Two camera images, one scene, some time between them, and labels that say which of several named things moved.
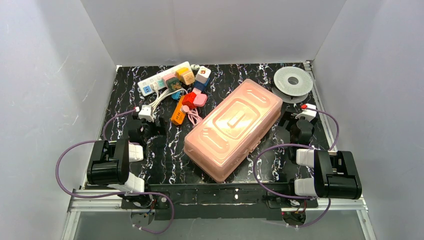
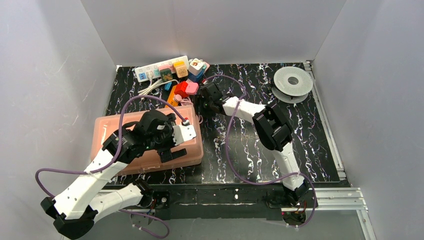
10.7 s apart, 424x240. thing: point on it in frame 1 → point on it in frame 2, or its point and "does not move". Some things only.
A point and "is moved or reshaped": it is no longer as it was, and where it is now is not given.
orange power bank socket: [178, 116] is moved or reshaped
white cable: [158, 99] → [154, 84]
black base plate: [220, 201] does not move
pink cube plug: [165, 77] → [165, 66]
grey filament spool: [292, 84] does not move
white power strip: [144, 86] → [140, 73]
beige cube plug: [187, 78] → [182, 71]
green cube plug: [174, 84] → [166, 74]
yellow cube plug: [180, 72] → [178, 64]
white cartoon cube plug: [202, 74] → [195, 66]
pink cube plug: [200, 100] → [192, 88]
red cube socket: [188, 99] is moved or reshaped
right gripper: [292, 120] → [205, 97]
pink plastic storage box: [225, 138] → [107, 126]
